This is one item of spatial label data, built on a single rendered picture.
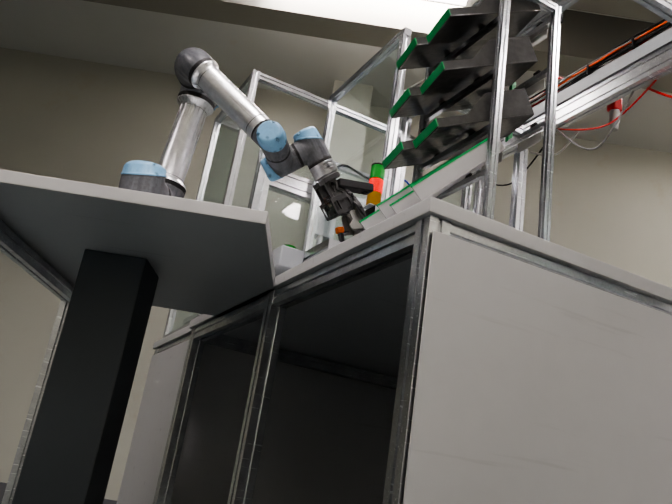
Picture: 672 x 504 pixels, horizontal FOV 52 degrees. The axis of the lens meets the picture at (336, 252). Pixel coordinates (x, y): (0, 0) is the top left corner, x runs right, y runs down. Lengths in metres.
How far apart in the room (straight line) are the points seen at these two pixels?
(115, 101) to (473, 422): 4.90
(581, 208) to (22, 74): 4.46
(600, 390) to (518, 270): 0.28
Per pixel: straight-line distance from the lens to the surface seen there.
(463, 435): 1.21
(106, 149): 5.61
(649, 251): 5.73
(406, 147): 1.80
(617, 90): 3.04
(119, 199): 1.48
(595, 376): 1.43
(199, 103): 2.18
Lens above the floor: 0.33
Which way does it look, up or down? 19 degrees up
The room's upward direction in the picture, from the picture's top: 9 degrees clockwise
